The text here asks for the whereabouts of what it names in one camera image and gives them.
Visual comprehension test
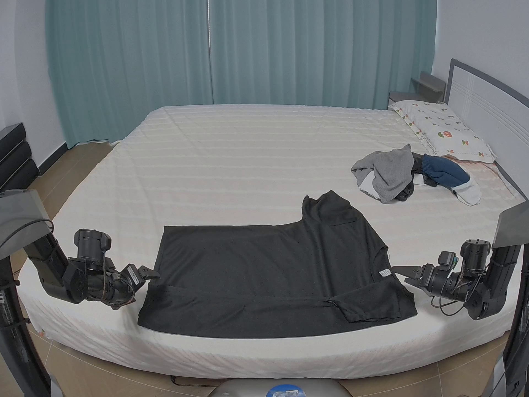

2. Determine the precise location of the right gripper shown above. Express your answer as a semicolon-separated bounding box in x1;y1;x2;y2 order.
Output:
391;264;449;297

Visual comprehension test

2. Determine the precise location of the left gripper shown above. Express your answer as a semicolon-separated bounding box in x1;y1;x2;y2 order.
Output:
103;266;161;308

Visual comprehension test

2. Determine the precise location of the black T-shirt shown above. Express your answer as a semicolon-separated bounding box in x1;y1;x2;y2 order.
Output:
137;191;418;339

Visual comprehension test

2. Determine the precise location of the pile of clothes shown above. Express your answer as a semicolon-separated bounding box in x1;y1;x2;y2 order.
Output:
350;143;482;206

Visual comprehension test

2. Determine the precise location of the bed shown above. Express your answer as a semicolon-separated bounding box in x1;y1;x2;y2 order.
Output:
18;58;529;381

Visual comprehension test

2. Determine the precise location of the white printed pillow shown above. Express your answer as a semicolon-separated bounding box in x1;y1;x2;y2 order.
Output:
388;100;496;164

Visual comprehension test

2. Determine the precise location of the black chest of drawers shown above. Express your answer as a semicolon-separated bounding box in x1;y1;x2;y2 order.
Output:
0;123;41;192

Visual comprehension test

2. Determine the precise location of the grey bedside table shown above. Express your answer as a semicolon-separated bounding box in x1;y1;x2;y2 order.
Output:
388;71;447;108

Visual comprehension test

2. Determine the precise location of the blue-green curtain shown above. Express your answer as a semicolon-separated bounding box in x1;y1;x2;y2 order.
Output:
45;0;214;148
209;0;438;110

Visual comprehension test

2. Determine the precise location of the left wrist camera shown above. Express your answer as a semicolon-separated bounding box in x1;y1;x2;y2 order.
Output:
124;265;146;289

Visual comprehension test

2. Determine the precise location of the black cable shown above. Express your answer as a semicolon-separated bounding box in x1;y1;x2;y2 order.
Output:
431;281;466;316

